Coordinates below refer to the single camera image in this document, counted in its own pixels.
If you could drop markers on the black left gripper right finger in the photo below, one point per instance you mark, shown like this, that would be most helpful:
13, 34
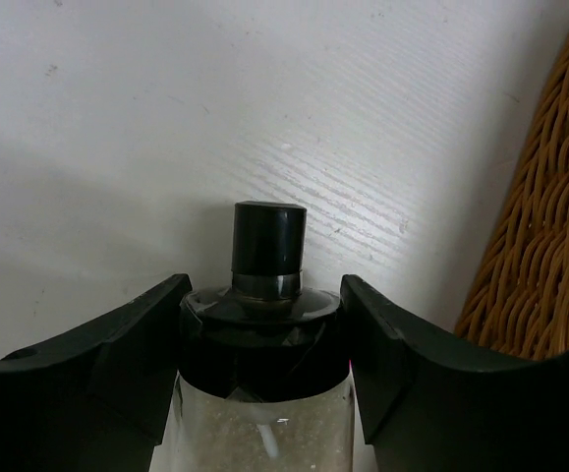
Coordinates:
430, 401

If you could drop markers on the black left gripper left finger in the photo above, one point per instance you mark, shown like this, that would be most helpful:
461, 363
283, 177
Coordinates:
96, 397

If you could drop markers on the black-top salt grinder bottle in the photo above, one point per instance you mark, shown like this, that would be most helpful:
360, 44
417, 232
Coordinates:
264, 380

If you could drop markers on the brown wicker divided basket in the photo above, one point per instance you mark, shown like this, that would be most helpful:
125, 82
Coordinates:
519, 302

